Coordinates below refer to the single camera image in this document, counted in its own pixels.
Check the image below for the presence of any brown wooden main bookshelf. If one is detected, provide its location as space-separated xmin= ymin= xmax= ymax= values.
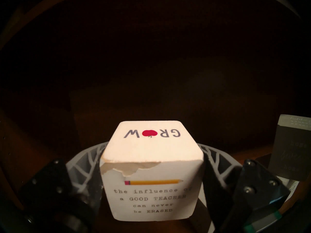
xmin=0 ymin=0 xmax=311 ymax=233

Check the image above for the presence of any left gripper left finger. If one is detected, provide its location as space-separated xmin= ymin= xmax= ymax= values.
xmin=19 ymin=142 xmax=109 ymax=209

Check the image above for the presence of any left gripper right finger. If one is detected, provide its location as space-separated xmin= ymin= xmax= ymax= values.
xmin=197 ymin=143 xmax=291 ymax=232

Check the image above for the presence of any grey HAPPY HAPPY HAPPY cube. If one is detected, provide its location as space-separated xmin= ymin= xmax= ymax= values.
xmin=268 ymin=114 xmax=311 ymax=182

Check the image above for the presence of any white GROW cube torn label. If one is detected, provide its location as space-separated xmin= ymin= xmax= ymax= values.
xmin=100 ymin=120 xmax=204 ymax=222

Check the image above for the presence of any white GROW world cube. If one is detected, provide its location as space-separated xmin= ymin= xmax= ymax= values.
xmin=282 ymin=179 xmax=300 ymax=204

